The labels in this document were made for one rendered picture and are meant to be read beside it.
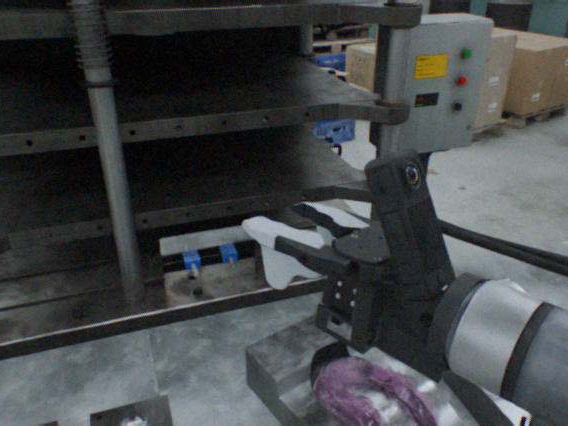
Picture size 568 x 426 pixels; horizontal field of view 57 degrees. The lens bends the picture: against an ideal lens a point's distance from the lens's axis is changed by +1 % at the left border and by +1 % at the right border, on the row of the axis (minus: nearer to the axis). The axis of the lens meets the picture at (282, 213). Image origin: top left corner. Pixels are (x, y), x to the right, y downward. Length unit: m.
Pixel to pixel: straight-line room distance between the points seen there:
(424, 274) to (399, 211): 0.05
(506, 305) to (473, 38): 1.38
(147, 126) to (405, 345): 1.02
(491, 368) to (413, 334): 0.08
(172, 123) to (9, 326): 0.69
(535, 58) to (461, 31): 3.84
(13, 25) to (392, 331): 1.09
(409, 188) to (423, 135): 1.32
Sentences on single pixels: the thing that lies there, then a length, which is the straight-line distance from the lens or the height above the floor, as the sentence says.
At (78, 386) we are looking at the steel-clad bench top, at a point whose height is 0.80.
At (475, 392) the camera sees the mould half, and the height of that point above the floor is 0.86.
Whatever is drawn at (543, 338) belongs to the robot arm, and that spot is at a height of 1.47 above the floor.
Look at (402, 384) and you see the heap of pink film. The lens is 1.09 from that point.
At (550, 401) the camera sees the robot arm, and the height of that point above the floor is 1.44.
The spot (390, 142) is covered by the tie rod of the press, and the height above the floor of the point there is 1.18.
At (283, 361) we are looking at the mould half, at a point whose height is 0.91.
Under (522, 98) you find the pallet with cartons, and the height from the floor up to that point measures 0.30.
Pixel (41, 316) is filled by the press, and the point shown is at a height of 0.78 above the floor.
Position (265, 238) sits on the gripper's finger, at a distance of 0.46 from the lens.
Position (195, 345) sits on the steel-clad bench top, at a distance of 1.34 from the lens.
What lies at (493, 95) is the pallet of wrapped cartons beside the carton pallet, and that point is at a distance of 5.12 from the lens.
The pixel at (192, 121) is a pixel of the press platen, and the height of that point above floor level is 1.28.
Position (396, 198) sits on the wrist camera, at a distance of 0.39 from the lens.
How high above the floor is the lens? 1.70
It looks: 28 degrees down
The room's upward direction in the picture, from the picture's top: straight up
